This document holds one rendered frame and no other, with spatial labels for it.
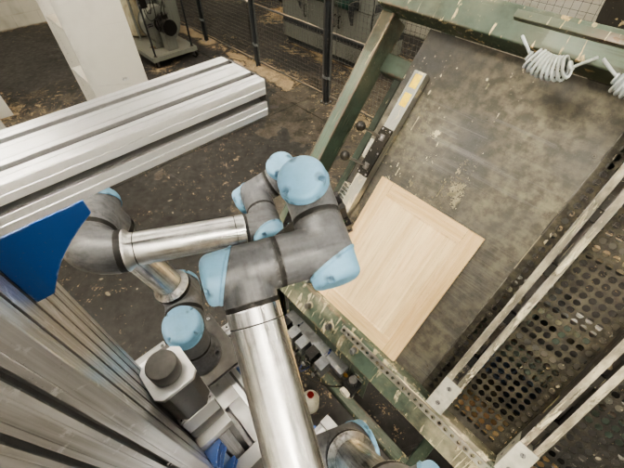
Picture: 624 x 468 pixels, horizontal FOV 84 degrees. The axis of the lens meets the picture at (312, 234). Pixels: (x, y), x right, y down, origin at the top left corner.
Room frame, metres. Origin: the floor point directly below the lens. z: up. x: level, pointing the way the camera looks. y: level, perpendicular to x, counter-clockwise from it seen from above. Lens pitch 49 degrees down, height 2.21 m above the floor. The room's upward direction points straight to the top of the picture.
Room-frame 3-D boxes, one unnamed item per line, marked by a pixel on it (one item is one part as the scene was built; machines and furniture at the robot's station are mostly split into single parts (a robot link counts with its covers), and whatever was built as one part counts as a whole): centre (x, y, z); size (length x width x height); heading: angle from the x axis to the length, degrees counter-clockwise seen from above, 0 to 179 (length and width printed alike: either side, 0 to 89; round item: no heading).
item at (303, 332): (0.62, -0.01, 0.69); 0.50 x 0.14 x 0.24; 42
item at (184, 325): (0.49, 0.39, 1.20); 0.13 x 0.12 x 0.14; 18
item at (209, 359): (0.48, 0.39, 1.09); 0.15 x 0.15 x 0.10
